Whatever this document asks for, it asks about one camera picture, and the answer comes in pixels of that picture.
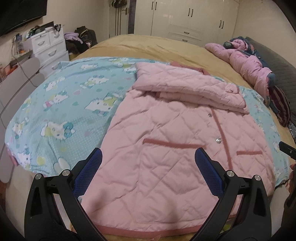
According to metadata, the pink quilted jacket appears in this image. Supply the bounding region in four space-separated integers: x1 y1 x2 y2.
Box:
82 62 275 237

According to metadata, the purple clothes pile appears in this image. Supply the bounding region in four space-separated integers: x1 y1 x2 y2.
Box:
64 32 83 44

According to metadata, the white bedroom door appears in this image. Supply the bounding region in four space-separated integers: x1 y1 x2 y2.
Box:
109 1 130 38

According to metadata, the person's right hand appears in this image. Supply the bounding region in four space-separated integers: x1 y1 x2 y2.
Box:
286 164 296 194

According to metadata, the striped dark pillow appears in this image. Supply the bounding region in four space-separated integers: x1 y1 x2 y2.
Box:
268 86 292 127

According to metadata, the grey bed headboard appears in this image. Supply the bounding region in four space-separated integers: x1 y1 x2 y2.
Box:
246 37 296 114

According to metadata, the teal cartoon cat bedsheet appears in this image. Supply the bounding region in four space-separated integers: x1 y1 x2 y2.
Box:
5 57 290 187

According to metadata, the pink floral comforter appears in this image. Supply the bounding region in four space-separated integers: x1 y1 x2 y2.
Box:
205 37 276 106

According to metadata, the white glossy wardrobe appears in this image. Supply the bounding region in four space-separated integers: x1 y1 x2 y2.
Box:
134 0 239 47

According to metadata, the white drawer chest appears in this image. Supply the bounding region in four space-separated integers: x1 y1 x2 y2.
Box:
28 27 69 78

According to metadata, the tan bed blanket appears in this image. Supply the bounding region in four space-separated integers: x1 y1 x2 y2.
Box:
74 34 253 89

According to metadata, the black bag on floor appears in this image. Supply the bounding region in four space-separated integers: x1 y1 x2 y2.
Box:
74 26 98 53

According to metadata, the black wall television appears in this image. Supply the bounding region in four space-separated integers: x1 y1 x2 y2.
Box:
1 0 48 36

